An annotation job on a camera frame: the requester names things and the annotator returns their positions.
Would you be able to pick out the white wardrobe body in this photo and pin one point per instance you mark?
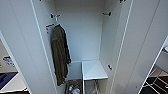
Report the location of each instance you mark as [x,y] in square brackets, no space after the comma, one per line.
[83,30]

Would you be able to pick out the olive green jacket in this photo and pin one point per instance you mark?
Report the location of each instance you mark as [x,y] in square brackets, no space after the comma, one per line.
[60,53]

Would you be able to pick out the white inner shelf unit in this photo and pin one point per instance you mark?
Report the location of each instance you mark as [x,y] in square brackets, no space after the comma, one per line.
[95,70]

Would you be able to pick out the pale hanger under green jacket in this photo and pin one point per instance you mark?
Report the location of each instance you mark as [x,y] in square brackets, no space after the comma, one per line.
[57,20]

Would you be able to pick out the white label with orange stripe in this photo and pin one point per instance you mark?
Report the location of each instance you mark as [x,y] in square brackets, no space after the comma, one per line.
[50,26]

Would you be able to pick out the black wardrobe hook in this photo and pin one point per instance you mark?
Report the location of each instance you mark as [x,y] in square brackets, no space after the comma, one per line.
[107,14]
[52,15]

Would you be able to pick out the brown storage basket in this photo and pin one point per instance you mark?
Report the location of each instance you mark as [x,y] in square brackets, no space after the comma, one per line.
[68,87]

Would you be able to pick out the pale blue bottle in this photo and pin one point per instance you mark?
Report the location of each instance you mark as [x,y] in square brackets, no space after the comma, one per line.
[76,90]

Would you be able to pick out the white bin lid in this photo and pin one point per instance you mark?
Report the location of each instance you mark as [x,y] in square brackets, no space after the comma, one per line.
[18,85]

